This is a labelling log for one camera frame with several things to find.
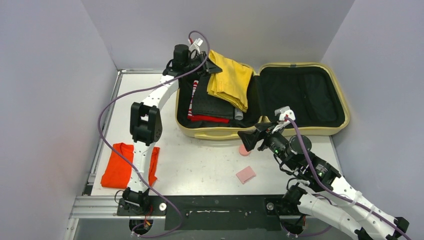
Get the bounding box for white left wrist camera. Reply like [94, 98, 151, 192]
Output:
[188, 37, 204, 59]

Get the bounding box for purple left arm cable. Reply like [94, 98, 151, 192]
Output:
[96, 30, 211, 239]

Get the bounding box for yellow t-shirt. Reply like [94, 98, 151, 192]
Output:
[206, 50, 254, 113]

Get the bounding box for dark grey dotted cloth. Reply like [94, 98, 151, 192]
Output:
[189, 76, 235, 120]

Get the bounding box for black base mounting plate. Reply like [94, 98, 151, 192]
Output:
[135, 194, 306, 234]

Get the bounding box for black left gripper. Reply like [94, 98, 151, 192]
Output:
[184, 51, 223, 78]

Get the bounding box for orange folded t-shirt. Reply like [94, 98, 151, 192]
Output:
[100, 142, 161, 189]

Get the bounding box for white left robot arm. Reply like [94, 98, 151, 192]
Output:
[122, 43, 211, 215]

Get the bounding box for pink square sponge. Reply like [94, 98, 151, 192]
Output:
[235, 166, 256, 185]

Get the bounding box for red printed t-shirt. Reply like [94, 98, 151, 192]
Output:
[187, 80, 230, 124]

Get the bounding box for round pink soap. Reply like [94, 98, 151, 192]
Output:
[238, 145, 251, 157]

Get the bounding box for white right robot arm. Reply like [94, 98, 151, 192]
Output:
[237, 123, 410, 240]

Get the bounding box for yellow open suitcase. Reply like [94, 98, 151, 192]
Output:
[175, 62, 350, 140]

